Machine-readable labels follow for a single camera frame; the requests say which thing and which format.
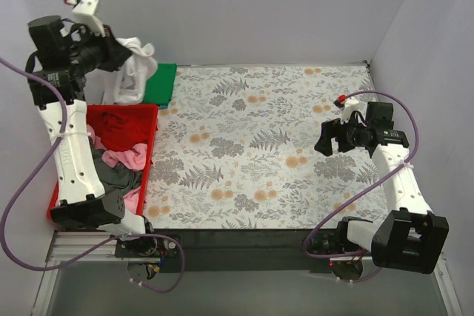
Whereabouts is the folded green t shirt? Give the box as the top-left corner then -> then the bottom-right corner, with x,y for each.
142,63 -> 177,106

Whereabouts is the red t shirt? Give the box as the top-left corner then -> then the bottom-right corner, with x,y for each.
87,104 -> 158,152

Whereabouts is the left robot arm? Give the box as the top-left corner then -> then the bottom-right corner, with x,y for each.
25,16 -> 158,257

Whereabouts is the white t shirt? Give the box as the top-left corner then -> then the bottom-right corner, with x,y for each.
101,37 -> 158,105

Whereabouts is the pink t shirt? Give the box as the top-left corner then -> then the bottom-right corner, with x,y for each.
87,125 -> 148,213

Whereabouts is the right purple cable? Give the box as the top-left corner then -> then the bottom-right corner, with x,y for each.
303,90 -> 419,284

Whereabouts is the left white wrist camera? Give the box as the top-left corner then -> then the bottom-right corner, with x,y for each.
64,0 -> 105,37

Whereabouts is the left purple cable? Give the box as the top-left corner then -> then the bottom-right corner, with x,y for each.
0,0 -> 186,293

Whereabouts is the aluminium rail frame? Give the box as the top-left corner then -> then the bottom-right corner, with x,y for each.
33,229 -> 463,315

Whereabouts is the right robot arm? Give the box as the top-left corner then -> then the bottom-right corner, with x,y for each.
315,96 -> 449,274

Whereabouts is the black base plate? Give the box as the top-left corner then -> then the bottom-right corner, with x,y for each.
307,232 -> 367,256
114,233 -> 181,258

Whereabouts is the grey t shirt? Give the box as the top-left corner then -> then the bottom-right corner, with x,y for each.
91,149 -> 142,196

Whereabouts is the floral table cloth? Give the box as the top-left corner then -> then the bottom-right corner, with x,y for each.
144,65 -> 387,229

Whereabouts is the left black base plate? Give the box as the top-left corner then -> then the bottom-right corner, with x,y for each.
114,233 -> 181,258

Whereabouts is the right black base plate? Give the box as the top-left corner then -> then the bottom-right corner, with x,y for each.
307,232 -> 367,256

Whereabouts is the purple cable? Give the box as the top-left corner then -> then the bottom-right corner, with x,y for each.
303,90 -> 419,284
0,0 -> 186,293

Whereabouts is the red plastic bin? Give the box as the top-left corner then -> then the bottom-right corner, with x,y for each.
45,104 -> 160,222

